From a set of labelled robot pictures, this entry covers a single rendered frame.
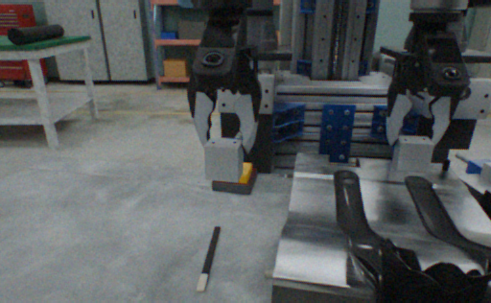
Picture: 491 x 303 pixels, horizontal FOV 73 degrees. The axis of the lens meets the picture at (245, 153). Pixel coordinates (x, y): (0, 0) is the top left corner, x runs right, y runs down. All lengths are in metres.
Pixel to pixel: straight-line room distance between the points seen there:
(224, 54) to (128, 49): 5.46
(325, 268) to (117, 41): 5.70
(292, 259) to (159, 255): 0.27
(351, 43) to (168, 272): 0.81
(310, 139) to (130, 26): 5.00
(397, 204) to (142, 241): 0.39
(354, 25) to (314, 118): 0.28
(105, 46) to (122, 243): 5.59
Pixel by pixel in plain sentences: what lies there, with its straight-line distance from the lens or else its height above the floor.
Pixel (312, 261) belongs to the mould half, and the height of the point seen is 0.93.
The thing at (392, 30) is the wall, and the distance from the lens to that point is 6.15.
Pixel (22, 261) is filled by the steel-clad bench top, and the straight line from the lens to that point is 0.60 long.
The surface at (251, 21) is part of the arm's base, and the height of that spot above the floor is 1.11.
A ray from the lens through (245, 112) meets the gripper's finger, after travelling 0.46.
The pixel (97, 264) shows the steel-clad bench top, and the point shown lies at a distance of 0.55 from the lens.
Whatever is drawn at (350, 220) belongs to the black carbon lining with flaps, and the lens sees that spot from 0.47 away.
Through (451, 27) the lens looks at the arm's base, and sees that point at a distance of 1.02.
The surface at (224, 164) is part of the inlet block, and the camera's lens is 0.48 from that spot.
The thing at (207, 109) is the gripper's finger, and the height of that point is 1.01.
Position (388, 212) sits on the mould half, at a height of 0.88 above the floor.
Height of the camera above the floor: 1.13
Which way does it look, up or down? 23 degrees down
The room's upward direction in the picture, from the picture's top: straight up
